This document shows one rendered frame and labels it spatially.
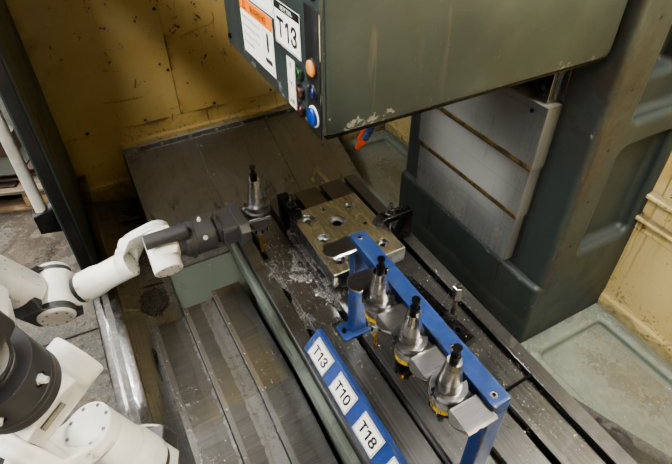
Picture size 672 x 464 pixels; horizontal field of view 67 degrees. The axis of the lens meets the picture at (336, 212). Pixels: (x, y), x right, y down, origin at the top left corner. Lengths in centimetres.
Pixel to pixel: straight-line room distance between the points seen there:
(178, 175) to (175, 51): 48
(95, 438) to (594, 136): 112
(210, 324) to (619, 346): 132
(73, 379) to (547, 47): 90
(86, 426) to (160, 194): 149
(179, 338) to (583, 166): 122
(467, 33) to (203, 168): 150
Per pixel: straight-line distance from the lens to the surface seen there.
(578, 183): 137
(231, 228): 121
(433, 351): 95
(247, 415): 142
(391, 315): 99
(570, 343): 189
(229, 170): 217
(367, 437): 118
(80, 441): 73
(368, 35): 77
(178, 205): 209
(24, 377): 55
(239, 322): 161
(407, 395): 127
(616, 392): 184
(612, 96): 126
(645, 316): 191
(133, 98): 215
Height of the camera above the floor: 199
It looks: 40 degrees down
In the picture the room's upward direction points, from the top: straight up
